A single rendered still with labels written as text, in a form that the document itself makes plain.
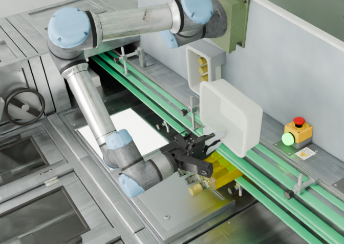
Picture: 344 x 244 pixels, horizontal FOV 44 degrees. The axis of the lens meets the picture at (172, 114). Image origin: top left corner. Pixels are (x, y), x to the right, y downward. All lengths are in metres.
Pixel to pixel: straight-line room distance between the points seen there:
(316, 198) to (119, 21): 0.82
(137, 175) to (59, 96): 1.31
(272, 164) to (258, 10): 0.55
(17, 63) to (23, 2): 2.89
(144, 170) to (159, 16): 0.49
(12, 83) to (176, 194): 1.08
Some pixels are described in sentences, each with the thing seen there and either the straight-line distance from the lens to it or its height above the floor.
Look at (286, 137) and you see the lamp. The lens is 1.56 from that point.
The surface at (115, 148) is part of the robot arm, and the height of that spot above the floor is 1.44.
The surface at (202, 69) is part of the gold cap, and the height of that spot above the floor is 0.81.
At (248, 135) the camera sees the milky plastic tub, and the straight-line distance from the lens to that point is 1.26.
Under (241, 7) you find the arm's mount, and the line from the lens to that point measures 1.64.
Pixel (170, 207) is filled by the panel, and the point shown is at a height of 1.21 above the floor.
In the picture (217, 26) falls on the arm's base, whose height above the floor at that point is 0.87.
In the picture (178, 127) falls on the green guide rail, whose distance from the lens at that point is 2.02.
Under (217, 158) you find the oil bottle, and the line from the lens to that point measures 1.74.
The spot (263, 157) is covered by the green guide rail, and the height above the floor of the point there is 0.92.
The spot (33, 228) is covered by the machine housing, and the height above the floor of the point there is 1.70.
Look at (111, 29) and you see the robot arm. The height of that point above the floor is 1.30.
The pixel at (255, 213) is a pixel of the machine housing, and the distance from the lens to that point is 1.79.
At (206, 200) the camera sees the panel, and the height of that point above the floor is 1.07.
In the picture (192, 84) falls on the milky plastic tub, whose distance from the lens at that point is 2.01.
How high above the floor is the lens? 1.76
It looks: 24 degrees down
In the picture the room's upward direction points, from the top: 113 degrees counter-clockwise
